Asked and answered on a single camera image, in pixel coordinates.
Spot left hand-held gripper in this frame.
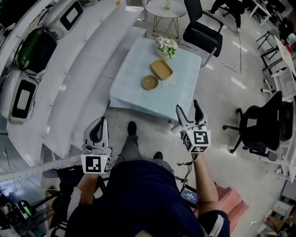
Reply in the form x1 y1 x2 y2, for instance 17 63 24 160
80 116 112 174

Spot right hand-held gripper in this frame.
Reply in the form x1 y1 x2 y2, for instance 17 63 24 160
176 99 212 154

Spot rectangular brown container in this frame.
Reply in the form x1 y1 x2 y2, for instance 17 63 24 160
150 59 174 81

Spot person's left forearm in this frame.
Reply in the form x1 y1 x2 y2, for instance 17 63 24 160
74 172 103 205

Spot person's right forearm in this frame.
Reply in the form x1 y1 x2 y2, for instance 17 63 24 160
192 152 219 216

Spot person's left leg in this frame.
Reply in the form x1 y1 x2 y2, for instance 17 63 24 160
117 120 143 164

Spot person's leg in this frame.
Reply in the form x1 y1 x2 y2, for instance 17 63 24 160
117 120 143 164
153 151 175 175

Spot person's right leg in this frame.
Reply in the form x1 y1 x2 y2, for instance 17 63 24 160
153 151 175 175

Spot round brown bowl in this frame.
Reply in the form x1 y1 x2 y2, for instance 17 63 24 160
141 74 159 91

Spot light blue cloth table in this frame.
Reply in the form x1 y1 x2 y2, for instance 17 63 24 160
109 36 203 124

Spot white stepped bench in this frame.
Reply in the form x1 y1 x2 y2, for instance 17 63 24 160
0 0 148 168

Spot black swivel office chair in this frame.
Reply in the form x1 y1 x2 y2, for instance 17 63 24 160
222 90 295 156

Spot potted pink flowers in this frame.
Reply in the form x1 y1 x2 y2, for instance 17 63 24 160
155 35 179 60

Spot small black screen device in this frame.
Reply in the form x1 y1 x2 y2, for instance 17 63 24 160
180 184 199 208

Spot person's navy clothed torso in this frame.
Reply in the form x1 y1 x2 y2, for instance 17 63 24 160
66 159 231 237

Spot black cantilever chair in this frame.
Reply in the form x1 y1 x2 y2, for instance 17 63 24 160
182 0 225 68

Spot white device with dark screen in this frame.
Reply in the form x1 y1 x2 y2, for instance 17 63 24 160
0 69 39 125
37 0 85 40

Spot pink cushion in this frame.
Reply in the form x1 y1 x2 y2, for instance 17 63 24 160
214 182 250 235

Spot black device with green light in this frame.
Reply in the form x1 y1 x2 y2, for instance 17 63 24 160
17 200 33 220

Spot green and black device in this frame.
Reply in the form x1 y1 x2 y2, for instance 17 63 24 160
16 27 58 75

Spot round white side table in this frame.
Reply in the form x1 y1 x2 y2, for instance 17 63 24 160
144 0 187 40

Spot white desk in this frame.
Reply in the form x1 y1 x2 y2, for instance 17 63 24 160
272 34 296 77

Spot black cable bundle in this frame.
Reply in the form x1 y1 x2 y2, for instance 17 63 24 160
176 153 200 186

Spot white perforated rail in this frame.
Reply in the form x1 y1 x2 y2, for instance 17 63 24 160
0 154 84 183

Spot white wire cart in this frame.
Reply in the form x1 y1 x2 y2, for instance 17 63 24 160
260 67 296 99

